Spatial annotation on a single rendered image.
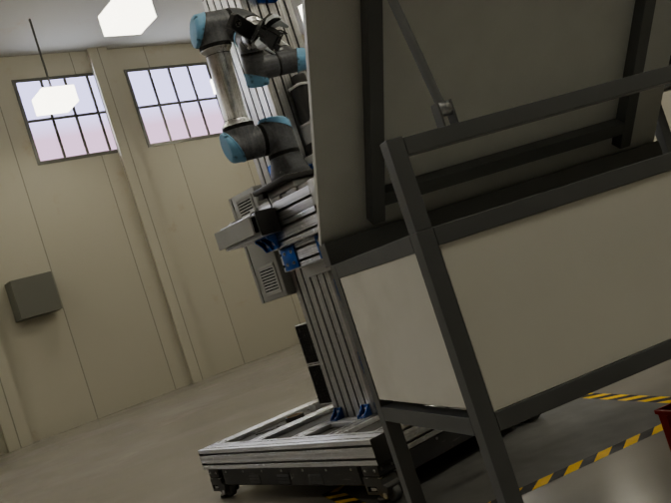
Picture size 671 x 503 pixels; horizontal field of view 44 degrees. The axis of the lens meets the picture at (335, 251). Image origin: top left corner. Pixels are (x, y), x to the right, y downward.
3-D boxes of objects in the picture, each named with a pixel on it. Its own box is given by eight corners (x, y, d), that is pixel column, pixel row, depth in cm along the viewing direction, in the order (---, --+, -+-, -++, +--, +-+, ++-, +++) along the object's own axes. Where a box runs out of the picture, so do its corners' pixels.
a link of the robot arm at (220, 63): (273, 154, 292) (230, 3, 288) (233, 164, 287) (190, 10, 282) (263, 158, 303) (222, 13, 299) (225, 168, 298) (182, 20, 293)
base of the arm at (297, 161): (265, 188, 300) (256, 162, 300) (297, 181, 309) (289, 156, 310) (287, 176, 288) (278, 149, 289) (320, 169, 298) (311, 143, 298)
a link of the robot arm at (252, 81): (283, 82, 264) (277, 47, 261) (251, 89, 260) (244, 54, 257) (275, 82, 271) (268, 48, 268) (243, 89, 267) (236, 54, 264)
